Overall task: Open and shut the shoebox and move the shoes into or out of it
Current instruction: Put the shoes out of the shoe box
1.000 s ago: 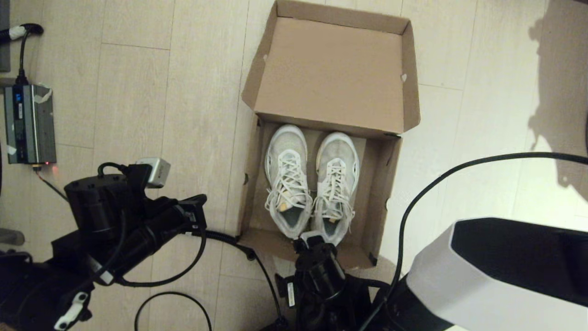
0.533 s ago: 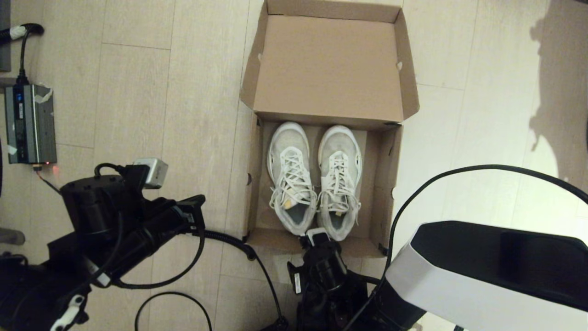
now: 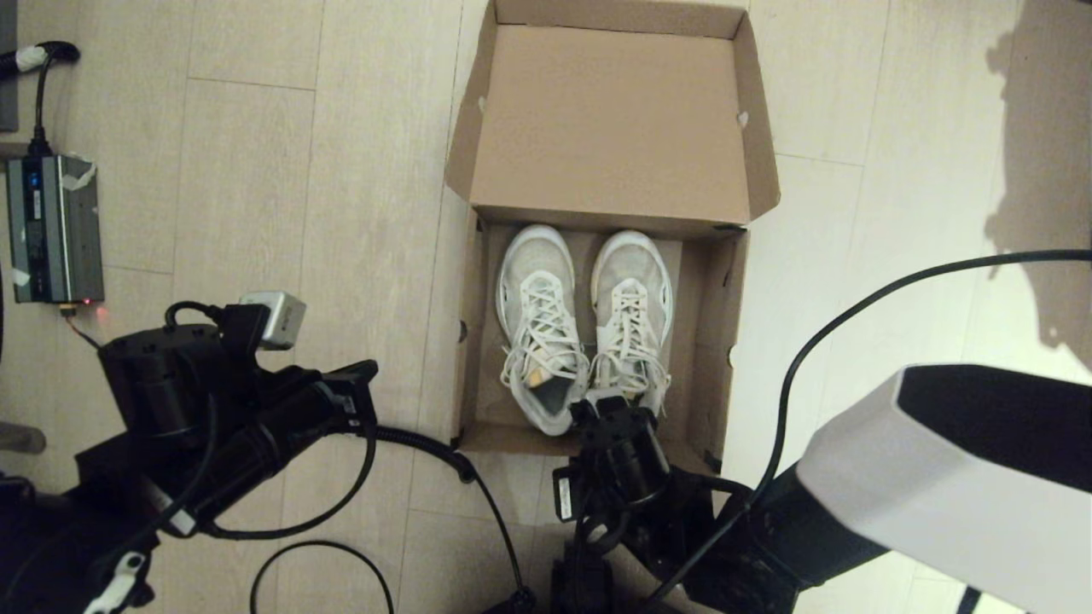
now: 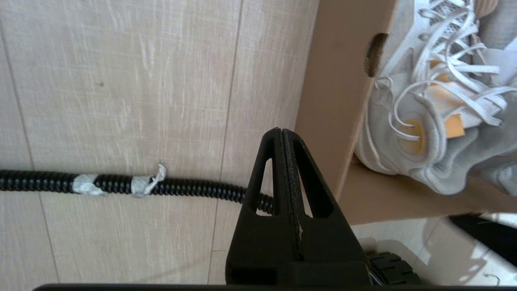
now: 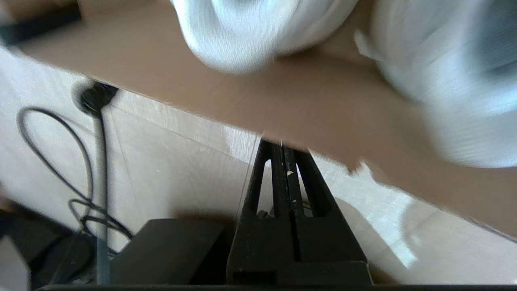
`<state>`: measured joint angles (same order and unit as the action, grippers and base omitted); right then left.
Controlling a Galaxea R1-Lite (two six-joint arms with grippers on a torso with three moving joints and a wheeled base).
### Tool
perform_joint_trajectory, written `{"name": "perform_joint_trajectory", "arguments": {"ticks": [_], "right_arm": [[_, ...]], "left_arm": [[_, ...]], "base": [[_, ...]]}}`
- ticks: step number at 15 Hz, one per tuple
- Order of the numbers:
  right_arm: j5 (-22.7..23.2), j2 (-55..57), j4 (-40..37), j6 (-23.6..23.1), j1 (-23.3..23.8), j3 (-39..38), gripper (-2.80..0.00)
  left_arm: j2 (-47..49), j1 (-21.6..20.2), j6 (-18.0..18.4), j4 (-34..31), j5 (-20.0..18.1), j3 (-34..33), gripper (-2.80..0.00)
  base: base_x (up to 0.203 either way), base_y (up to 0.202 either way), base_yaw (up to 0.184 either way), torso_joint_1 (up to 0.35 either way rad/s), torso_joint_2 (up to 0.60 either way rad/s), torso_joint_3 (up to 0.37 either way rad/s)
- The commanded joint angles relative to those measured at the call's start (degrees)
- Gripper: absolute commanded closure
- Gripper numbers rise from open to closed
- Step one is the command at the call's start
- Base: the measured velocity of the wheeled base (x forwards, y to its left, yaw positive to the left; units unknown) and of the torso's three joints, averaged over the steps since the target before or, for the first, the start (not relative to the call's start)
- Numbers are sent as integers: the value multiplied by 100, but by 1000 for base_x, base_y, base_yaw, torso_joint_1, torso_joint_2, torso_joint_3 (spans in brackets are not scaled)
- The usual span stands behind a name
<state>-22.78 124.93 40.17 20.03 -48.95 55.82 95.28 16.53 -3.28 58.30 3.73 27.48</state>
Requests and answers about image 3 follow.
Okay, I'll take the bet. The white lace-up sneaker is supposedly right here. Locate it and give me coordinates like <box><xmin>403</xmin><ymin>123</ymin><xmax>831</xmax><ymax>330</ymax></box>
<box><xmin>586</xmin><ymin>229</ymin><xmax>676</xmax><ymax>420</ymax></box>
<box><xmin>494</xmin><ymin>223</ymin><xmax>592</xmax><ymax>438</ymax></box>

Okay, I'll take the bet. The brown cardboard shoe box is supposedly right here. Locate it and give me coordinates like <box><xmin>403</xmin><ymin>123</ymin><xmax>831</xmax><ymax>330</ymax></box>
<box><xmin>444</xmin><ymin>0</ymin><xmax>782</xmax><ymax>480</ymax></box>

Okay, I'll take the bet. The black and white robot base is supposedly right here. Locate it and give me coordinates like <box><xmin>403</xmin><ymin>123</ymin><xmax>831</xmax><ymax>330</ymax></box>
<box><xmin>482</xmin><ymin>540</ymin><xmax>651</xmax><ymax>614</ymax></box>

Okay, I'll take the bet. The grey power supply box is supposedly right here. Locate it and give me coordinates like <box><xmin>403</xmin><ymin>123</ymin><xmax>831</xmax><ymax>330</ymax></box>
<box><xmin>6</xmin><ymin>154</ymin><xmax>106</xmax><ymax>306</ymax></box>

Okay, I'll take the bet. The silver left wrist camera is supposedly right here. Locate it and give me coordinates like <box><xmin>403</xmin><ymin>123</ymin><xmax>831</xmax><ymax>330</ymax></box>
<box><xmin>238</xmin><ymin>291</ymin><xmax>307</xmax><ymax>351</ymax></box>

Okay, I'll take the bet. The thin black cable loop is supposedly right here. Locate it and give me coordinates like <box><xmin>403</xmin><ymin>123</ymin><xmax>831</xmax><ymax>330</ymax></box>
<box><xmin>252</xmin><ymin>539</ymin><xmax>396</xmax><ymax>614</ymax></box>

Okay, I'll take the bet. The black coiled cable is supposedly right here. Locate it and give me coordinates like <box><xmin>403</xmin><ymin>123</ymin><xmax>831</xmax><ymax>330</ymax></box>
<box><xmin>367</xmin><ymin>425</ymin><xmax>535</xmax><ymax>611</ymax></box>

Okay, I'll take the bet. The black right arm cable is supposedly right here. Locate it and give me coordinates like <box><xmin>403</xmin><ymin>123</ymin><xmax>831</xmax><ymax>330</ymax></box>
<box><xmin>647</xmin><ymin>249</ymin><xmax>1092</xmax><ymax>614</ymax></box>

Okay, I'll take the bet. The thin power supply wire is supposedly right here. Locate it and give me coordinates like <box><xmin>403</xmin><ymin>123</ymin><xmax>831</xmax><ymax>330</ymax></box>
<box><xmin>60</xmin><ymin>303</ymin><xmax>103</xmax><ymax>350</ymax></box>

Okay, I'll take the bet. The black power plug cable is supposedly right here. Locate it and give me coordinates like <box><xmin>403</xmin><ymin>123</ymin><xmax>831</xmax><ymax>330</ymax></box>
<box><xmin>0</xmin><ymin>41</ymin><xmax>83</xmax><ymax>159</ymax></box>

